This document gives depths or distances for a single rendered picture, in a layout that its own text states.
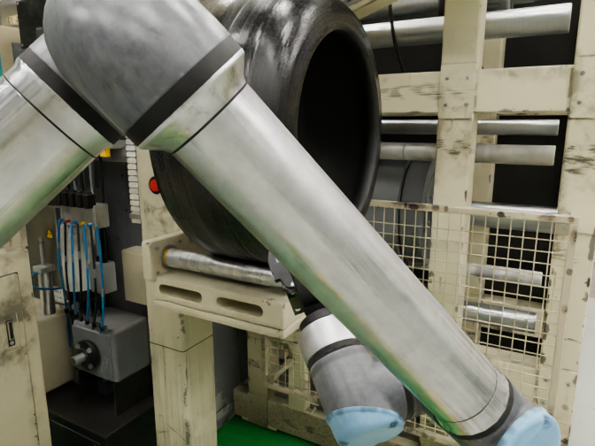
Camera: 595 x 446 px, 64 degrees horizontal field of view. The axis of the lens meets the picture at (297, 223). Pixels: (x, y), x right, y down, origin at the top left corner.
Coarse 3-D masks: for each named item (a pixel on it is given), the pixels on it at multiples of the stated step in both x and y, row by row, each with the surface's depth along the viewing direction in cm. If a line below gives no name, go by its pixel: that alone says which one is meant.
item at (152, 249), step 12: (156, 240) 109; (168, 240) 112; (180, 240) 115; (144, 252) 108; (156, 252) 109; (204, 252) 124; (144, 264) 109; (156, 264) 110; (144, 276) 110; (156, 276) 110
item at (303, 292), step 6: (294, 276) 68; (294, 282) 68; (300, 282) 68; (300, 288) 68; (306, 288) 69; (300, 294) 69; (306, 294) 69; (312, 294) 69; (300, 300) 69; (306, 300) 69; (312, 300) 70; (318, 300) 70; (306, 306) 70; (312, 306) 70; (318, 306) 70; (324, 306) 70; (306, 312) 70; (312, 312) 70
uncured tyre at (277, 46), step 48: (240, 0) 87; (288, 0) 83; (336, 0) 94; (288, 48) 79; (336, 48) 117; (288, 96) 80; (336, 96) 128; (336, 144) 132; (192, 192) 87; (192, 240) 101; (240, 240) 90
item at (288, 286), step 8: (280, 272) 74; (288, 272) 74; (288, 280) 73; (288, 288) 73; (288, 296) 74; (296, 296) 74; (296, 304) 76; (296, 312) 78; (320, 312) 68; (328, 312) 68; (304, 320) 69; (312, 320) 68
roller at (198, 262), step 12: (168, 252) 111; (180, 252) 109; (192, 252) 108; (168, 264) 111; (180, 264) 108; (192, 264) 106; (204, 264) 105; (216, 264) 103; (228, 264) 102; (240, 264) 101; (252, 264) 100; (264, 264) 99; (228, 276) 102; (240, 276) 100; (252, 276) 99; (264, 276) 97
